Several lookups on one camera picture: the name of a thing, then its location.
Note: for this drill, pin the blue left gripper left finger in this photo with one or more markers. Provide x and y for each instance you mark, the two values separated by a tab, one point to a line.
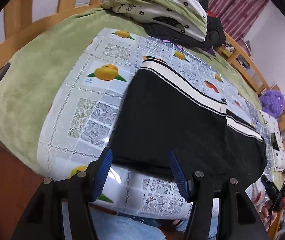
97	173

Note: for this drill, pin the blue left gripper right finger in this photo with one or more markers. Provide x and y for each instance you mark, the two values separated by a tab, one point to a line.
184	185

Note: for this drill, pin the black pants white waistband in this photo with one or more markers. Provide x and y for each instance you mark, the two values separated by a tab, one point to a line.
163	112

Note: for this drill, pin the person right hand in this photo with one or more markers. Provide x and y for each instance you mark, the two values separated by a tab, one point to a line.
267	218

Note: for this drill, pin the white flower print pillow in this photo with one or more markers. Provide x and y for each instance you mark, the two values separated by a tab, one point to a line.
277	147

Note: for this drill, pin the fruit print bed sheet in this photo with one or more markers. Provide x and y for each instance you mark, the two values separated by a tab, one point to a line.
110	62

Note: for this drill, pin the purple plush toy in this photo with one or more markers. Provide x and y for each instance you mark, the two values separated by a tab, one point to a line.
272	102

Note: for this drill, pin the green bed blanket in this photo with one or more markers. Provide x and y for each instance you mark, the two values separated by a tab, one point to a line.
28	128

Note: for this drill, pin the black clothes pile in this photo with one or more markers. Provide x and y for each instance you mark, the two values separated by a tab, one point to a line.
207	35

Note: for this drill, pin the folded white green quilt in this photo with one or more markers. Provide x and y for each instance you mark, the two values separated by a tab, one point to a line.
188	17

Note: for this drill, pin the maroon striped curtain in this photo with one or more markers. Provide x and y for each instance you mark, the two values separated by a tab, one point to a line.
237	16

